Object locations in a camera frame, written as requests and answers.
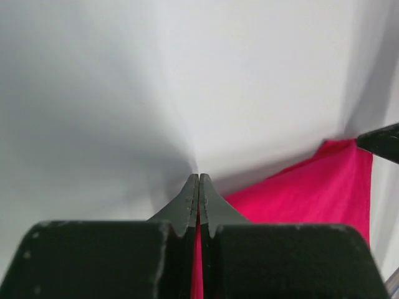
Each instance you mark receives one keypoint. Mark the crimson red t shirt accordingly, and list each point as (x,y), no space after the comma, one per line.
(309,232)

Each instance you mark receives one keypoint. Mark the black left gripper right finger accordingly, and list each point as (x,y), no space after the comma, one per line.
(215,213)

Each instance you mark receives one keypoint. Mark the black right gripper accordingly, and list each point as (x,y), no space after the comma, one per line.
(383,142)

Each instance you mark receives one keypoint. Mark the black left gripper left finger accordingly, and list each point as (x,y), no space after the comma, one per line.
(177,222)

